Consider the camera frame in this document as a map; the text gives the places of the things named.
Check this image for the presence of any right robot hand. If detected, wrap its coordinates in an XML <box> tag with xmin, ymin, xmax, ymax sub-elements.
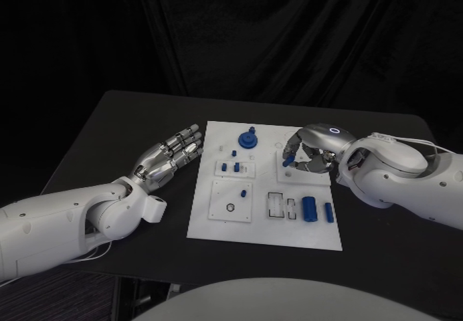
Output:
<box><xmin>281</xmin><ymin>122</ymin><xmax>358</xmax><ymax>174</ymax></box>

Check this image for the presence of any white task board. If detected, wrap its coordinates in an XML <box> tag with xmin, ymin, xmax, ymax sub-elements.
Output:
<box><xmin>185</xmin><ymin>120</ymin><xmax>343</xmax><ymax>251</ymax></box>

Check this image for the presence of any white cable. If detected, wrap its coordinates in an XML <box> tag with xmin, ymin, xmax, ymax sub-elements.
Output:
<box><xmin>375</xmin><ymin>132</ymin><xmax>463</xmax><ymax>155</ymax></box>
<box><xmin>0</xmin><ymin>240</ymin><xmax>113</xmax><ymax>288</ymax></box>

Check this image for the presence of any thick blue cylinder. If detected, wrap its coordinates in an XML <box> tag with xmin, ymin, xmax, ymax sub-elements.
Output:
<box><xmin>302</xmin><ymin>196</ymin><xmax>319</xmax><ymax>223</ymax></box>

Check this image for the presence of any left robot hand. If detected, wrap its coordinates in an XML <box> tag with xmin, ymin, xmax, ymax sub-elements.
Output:
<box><xmin>131</xmin><ymin>123</ymin><xmax>205</xmax><ymax>194</ymax></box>

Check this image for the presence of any blue gear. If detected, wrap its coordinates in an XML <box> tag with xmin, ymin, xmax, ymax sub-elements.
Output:
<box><xmin>238</xmin><ymin>126</ymin><xmax>258</xmax><ymax>149</ymax></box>

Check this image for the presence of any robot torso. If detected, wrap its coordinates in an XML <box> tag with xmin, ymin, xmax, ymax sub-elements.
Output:
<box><xmin>133</xmin><ymin>277</ymin><xmax>463</xmax><ymax>321</ymax></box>

